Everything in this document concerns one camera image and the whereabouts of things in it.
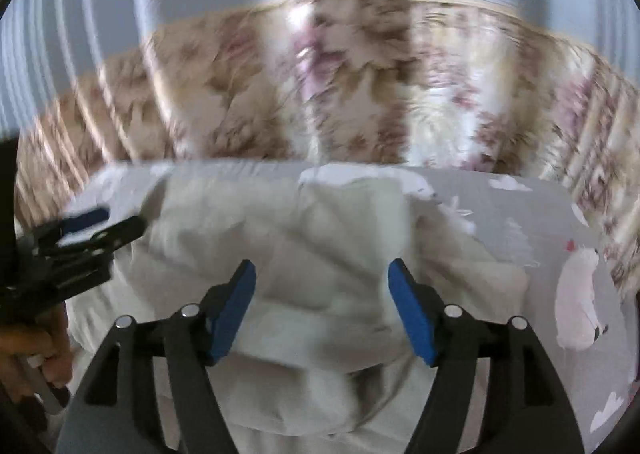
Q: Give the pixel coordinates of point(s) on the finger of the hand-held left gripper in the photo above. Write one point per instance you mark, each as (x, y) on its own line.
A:
(82, 221)
(117, 230)

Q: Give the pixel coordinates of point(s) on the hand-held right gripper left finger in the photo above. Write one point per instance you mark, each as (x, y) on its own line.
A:
(232, 309)

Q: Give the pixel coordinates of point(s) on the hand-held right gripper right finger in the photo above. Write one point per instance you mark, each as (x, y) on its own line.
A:
(412, 309)

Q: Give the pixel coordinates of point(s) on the pale green jacket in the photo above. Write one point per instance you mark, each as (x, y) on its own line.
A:
(325, 254)

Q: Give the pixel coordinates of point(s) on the person's left hand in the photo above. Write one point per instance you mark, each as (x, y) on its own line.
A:
(30, 339)

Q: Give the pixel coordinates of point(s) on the grey printed bed cover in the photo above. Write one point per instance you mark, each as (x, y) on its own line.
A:
(540, 234)

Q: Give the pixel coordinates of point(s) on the blue floral curtain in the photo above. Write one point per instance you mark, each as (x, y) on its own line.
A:
(320, 59)

